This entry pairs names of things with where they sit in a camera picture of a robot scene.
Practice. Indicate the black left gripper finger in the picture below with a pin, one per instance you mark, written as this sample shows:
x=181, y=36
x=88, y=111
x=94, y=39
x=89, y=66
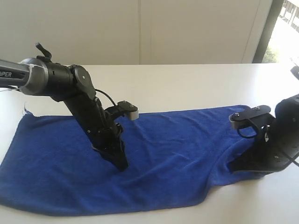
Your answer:
x=114, y=152

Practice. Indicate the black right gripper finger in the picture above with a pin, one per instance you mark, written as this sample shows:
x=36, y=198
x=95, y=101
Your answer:
x=249, y=158

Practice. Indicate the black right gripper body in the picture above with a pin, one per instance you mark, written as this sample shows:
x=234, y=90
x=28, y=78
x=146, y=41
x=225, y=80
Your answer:
x=282, y=136

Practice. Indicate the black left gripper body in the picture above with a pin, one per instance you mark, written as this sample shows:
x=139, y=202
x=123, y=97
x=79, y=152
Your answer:
x=102, y=129

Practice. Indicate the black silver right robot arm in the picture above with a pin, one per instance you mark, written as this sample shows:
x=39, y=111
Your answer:
x=276, y=137

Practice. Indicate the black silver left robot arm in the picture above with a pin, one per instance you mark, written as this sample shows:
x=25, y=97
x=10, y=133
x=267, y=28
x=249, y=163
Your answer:
x=72, y=85

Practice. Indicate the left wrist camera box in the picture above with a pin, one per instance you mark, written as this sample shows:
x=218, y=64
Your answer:
x=124, y=109

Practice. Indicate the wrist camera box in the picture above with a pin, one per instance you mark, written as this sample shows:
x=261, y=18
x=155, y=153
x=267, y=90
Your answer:
x=124, y=109
x=258, y=118

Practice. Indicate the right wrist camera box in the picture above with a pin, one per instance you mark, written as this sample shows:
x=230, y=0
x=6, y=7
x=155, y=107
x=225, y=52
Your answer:
x=258, y=118

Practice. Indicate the dark window frame post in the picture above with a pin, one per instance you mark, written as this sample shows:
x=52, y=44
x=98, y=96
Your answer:
x=270, y=22

